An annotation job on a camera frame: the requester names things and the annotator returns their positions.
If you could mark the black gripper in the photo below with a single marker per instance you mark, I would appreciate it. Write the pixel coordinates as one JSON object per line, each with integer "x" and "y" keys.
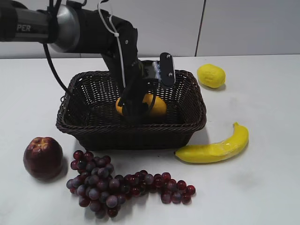
{"x": 118, "y": 47}

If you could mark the orange yellow mango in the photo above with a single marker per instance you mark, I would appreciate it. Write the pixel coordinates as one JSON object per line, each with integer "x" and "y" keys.
{"x": 159, "y": 109}

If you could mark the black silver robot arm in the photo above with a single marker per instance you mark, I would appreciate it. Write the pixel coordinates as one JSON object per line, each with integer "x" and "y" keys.
{"x": 69, "y": 28}

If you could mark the black wicker basket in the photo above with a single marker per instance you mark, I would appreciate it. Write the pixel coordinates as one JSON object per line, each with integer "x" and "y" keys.
{"x": 89, "y": 114}

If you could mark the yellow banana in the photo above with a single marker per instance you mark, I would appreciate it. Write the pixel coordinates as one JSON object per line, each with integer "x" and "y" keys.
{"x": 216, "y": 152}

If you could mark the yellow lemon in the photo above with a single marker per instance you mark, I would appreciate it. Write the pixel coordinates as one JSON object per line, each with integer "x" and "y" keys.
{"x": 211, "y": 76}

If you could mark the dark red grape bunch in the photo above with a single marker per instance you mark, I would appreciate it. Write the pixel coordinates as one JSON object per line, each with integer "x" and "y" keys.
{"x": 104, "y": 193}

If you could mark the red apple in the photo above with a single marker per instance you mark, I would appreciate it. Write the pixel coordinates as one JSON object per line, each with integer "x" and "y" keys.
{"x": 43, "y": 158}

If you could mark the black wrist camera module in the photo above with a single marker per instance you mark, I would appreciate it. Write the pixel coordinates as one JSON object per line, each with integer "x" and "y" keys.
{"x": 161, "y": 71}

